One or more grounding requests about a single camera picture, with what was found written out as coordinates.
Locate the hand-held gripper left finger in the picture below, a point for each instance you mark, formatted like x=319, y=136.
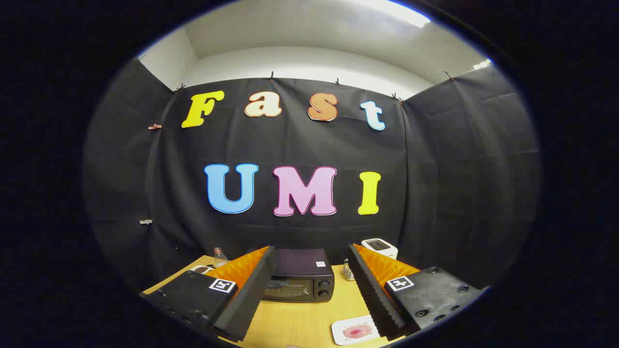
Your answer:
x=251, y=299

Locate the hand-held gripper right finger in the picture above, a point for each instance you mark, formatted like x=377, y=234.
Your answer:
x=372, y=295

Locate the pink meat slice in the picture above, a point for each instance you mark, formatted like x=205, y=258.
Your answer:
x=358, y=331

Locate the white square plate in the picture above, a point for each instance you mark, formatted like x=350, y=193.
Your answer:
x=340, y=329

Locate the black toaster oven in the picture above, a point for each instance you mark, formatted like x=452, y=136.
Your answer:
x=304, y=270

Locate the white bread toaster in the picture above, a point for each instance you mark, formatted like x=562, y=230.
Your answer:
x=382, y=247

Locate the clear plastic bottle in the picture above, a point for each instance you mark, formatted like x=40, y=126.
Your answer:
x=220, y=258

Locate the white divided snack tray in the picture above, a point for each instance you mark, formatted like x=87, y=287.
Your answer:
x=200, y=269

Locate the ceiling light panel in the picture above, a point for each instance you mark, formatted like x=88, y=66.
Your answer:
x=482, y=64

